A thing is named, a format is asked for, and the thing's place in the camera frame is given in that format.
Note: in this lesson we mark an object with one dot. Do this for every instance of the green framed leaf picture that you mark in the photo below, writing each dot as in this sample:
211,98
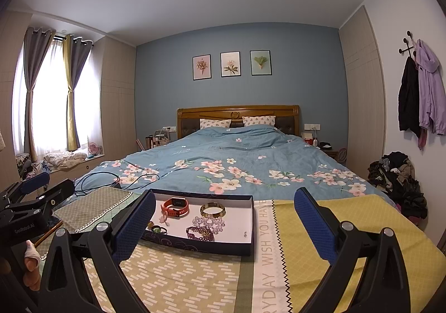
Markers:
260,62

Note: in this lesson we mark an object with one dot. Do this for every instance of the black wall coat hook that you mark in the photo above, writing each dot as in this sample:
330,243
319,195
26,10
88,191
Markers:
407,46

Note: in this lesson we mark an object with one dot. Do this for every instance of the white floral cloth bundle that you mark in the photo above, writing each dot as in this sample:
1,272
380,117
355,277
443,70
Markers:
64,159

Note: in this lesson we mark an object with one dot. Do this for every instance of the amber bangle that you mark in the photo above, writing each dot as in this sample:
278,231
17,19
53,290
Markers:
202,211

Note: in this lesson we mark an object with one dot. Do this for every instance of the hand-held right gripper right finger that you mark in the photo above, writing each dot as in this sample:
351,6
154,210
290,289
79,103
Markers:
313,225

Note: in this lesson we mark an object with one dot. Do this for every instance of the wooden rail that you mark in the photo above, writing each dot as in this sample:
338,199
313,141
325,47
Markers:
48,234

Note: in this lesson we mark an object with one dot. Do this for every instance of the green jade pendant bead loop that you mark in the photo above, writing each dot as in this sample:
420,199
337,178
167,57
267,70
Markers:
160,230

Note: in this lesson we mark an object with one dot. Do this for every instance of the purple jacket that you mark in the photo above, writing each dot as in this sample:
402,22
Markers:
430,89

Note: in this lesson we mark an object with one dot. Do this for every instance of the cream framed flower picture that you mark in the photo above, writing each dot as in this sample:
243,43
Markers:
230,64

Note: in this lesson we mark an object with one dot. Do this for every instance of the white patterned pillow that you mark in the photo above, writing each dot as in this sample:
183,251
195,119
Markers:
215,123
259,121

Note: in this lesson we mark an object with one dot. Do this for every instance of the blue floral duvet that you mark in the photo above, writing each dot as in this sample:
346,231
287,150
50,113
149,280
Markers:
244,145

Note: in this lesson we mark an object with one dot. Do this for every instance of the yellow grey curtain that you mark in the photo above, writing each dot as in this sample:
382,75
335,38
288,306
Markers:
75,89

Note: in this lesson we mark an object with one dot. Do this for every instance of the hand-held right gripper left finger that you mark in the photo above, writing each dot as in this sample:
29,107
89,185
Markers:
139,222

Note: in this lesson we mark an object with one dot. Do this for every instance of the pink charm clear loop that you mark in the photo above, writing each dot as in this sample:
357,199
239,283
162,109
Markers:
162,219

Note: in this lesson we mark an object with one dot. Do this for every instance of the mauve hanging garment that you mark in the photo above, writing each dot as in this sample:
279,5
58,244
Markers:
421,138

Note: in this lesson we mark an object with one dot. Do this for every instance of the small pink fan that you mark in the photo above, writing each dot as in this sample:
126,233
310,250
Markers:
94,149

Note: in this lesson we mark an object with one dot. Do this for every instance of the colourful clothes heap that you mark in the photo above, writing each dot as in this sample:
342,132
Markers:
29,164

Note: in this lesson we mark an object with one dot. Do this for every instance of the pile of dark clothes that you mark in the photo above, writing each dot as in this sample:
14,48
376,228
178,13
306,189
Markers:
397,180

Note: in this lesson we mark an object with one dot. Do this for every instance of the black jacket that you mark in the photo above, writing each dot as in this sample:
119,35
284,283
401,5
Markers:
409,96

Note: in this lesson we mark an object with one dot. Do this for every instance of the person's left hand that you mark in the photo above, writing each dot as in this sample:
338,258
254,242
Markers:
32,264

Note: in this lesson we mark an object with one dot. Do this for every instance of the three framed flower pictures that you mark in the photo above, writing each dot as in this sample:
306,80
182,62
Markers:
202,67

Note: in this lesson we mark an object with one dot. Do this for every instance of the beige wardrobe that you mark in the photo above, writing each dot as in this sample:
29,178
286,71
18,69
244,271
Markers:
116,100
362,89

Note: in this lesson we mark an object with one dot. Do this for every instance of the orange smartwatch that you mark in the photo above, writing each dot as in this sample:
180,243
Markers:
165,208

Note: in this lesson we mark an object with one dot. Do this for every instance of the dark blue shallow box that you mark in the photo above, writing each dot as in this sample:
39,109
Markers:
240,225

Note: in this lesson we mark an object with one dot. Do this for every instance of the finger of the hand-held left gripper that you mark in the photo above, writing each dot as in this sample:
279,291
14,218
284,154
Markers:
52,196
33,183

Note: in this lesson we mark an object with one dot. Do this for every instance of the wooden bed headboard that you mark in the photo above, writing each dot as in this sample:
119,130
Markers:
237,110

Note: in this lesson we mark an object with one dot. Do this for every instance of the white wall socket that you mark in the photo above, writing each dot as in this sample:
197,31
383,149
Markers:
310,126
168,129

